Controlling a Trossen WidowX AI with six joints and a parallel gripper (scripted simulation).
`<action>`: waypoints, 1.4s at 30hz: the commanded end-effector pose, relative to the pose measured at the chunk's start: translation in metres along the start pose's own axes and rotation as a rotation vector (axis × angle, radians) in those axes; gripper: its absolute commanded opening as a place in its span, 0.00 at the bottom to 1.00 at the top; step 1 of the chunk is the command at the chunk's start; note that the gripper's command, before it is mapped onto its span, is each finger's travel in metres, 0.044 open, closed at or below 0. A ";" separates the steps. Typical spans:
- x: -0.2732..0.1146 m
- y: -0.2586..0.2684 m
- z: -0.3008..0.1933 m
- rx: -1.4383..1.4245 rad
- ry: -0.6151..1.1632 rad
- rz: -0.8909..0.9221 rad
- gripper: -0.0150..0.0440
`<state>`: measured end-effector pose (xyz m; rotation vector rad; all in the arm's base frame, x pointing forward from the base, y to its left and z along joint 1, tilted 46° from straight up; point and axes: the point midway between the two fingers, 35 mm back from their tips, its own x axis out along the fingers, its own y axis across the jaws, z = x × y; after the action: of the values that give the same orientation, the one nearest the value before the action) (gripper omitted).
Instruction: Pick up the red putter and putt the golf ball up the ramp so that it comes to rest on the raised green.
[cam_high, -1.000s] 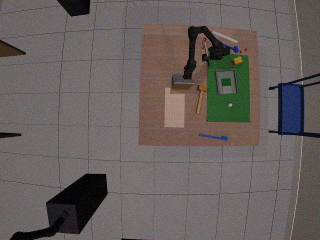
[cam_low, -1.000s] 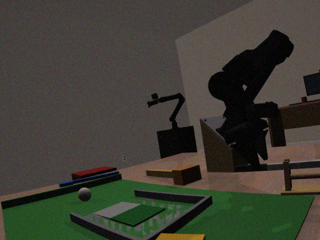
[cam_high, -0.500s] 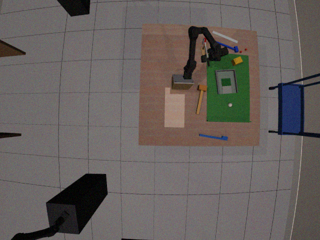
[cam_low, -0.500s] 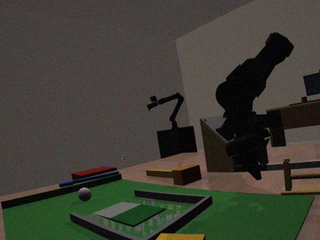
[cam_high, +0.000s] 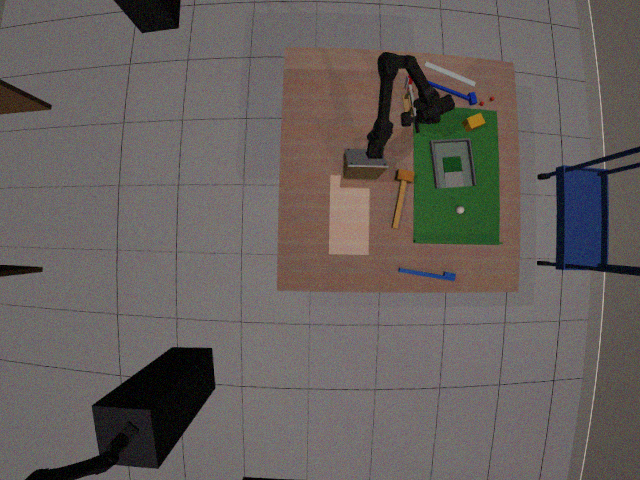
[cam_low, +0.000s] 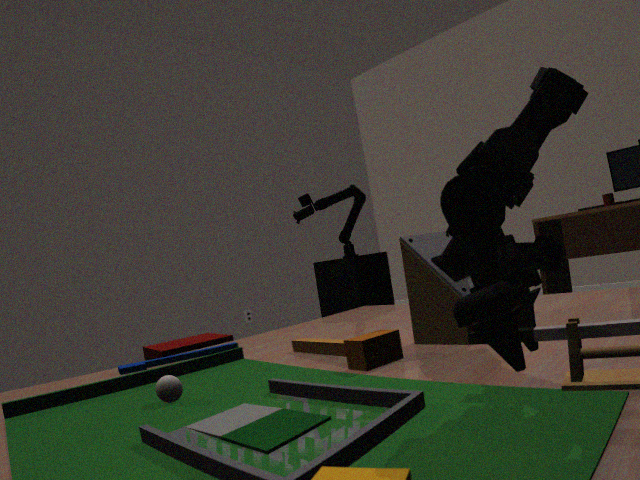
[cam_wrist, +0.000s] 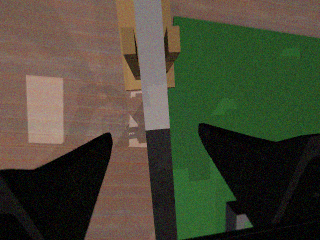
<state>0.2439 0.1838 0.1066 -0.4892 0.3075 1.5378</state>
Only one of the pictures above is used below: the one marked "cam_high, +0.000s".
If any white flat bar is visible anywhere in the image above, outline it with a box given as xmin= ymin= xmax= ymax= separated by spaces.
xmin=424 ymin=62 xmax=476 ymax=87

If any red putter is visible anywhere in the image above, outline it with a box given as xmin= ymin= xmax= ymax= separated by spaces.
xmin=404 ymin=76 xmax=420 ymax=133

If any blue long thin bar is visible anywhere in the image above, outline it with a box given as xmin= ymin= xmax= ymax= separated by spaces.
xmin=398 ymin=268 xmax=456 ymax=281

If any blue golf putter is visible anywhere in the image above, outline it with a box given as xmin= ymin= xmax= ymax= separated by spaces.
xmin=428 ymin=81 xmax=477 ymax=105

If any green mat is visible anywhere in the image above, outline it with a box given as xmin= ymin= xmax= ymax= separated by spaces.
xmin=413 ymin=108 xmax=500 ymax=242

